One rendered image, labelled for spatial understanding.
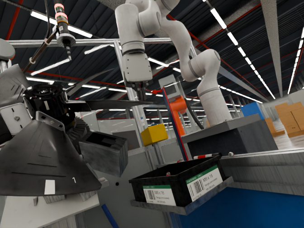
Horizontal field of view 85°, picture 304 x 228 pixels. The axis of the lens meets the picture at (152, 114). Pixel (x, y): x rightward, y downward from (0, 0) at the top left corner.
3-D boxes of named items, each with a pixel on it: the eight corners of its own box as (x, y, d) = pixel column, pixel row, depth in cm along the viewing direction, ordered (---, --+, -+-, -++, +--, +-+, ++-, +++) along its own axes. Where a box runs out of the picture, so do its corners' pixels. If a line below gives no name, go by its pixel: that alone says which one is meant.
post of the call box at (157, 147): (159, 164, 95) (152, 143, 98) (163, 163, 97) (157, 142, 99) (160, 164, 93) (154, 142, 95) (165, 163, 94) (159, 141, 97)
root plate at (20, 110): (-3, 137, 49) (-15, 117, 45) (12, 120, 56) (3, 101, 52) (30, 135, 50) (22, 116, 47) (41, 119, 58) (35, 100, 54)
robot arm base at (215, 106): (215, 127, 104) (204, 100, 108) (246, 117, 90) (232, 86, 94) (198, 132, 91) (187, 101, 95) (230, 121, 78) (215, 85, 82)
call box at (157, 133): (144, 149, 102) (140, 132, 105) (159, 144, 106) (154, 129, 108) (153, 145, 88) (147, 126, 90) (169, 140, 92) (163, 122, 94)
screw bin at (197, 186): (134, 204, 49) (128, 180, 50) (174, 183, 59) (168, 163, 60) (187, 212, 32) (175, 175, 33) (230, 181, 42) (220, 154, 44)
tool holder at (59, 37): (50, 46, 67) (46, 26, 69) (68, 52, 73) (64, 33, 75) (62, 33, 62) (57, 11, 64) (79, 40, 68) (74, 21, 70)
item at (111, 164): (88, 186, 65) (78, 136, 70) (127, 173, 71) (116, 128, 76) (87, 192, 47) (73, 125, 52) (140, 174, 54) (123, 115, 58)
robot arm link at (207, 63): (204, 98, 103) (191, 65, 108) (234, 84, 92) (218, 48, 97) (195, 97, 94) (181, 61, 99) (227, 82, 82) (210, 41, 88)
